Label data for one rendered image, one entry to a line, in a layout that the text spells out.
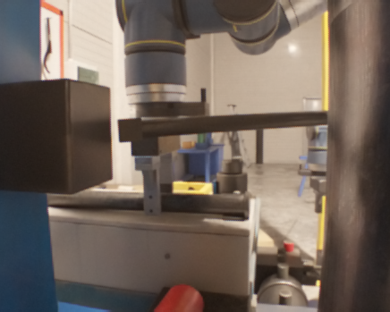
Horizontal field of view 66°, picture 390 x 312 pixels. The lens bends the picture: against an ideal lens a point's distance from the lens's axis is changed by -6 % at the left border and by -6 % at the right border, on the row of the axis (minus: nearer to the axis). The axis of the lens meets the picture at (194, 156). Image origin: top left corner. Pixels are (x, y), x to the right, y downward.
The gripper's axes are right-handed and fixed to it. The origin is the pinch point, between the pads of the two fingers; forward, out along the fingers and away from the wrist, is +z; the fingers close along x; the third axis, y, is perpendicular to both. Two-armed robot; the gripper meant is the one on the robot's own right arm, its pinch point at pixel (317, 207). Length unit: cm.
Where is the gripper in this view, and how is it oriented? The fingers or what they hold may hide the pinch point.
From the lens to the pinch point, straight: 145.5
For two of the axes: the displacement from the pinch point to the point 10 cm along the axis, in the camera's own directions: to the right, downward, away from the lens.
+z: 0.1, 9.9, 1.0
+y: 10.0, 0.0, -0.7
